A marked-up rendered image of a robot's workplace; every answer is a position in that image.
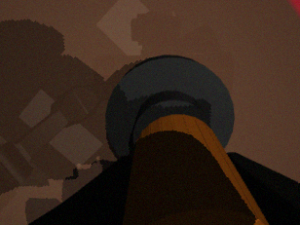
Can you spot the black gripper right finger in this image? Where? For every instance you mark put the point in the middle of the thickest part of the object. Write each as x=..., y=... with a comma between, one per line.
x=277, y=196

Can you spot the dark grey round pedestal with shaft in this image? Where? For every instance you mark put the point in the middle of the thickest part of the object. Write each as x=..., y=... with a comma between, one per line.
x=162, y=86

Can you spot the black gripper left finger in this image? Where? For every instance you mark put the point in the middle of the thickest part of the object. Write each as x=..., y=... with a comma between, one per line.
x=100, y=202

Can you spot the orange cylinder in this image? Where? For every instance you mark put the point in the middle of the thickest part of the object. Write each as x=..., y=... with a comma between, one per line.
x=182, y=176

